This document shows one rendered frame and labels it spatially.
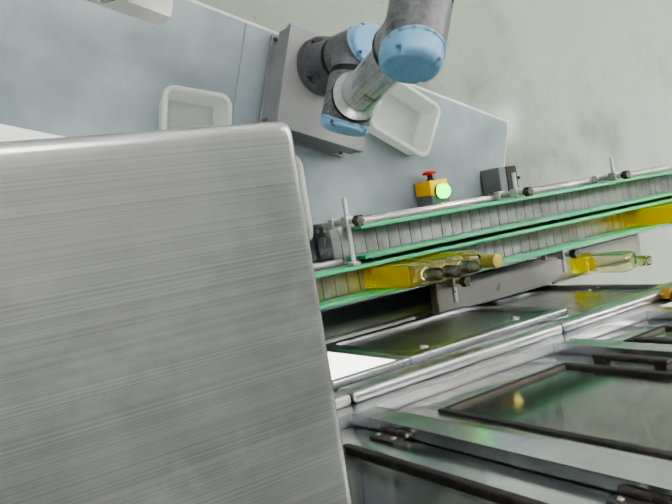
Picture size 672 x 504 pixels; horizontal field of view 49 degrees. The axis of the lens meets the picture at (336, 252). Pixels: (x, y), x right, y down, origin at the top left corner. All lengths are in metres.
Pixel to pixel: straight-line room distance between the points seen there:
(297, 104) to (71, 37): 0.54
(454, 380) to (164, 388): 1.08
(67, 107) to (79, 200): 1.47
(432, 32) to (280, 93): 0.63
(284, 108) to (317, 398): 1.54
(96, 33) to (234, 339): 1.54
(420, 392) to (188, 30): 1.07
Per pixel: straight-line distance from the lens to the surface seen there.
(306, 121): 1.90
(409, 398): 1.31
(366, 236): 1.93
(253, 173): 0.34
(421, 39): 1.34
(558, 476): 0.94
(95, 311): 0.31
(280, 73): 1.91
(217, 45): 1.95
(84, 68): 1.81
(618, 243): 2.68
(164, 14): 1.51
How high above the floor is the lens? 2.44
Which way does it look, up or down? 56 degrees down
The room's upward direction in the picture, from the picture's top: 85 degrees clockwise
